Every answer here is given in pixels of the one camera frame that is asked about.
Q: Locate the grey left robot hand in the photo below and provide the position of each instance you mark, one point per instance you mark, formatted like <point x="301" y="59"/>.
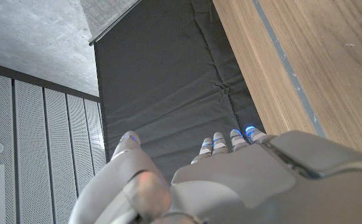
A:
<point x="246" y="186"/>

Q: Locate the black fabric curtain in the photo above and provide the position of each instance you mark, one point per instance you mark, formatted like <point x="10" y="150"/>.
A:
<point x="168" y="77"/>

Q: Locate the wooden panel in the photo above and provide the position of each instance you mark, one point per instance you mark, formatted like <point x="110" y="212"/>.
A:
<point x="288" y="68"/>

